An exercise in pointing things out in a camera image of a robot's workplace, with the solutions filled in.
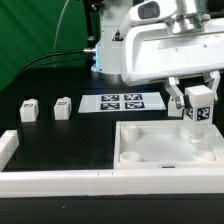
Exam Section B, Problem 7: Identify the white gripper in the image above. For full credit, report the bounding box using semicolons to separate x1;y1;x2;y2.
119;0;224;109

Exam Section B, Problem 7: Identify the white square table top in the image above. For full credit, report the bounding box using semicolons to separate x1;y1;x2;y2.
113;120;218;169

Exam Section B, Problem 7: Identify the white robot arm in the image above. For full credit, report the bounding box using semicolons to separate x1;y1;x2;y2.
90;0;224;108

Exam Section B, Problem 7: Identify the white sheet with tags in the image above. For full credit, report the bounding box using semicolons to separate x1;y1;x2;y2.
78;92;166;113

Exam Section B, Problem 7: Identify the white U-shaped fence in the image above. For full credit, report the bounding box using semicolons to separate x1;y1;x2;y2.
0;126;224;198

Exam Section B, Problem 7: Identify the green backdrop cloth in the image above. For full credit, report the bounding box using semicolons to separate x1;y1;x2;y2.
0;0;133;92

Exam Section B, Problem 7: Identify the black thick cable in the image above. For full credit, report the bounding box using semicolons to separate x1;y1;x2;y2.
18;48;98;76

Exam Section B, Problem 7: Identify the grey thin cable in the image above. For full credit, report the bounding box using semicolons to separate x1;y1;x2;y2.
52;0;71;68

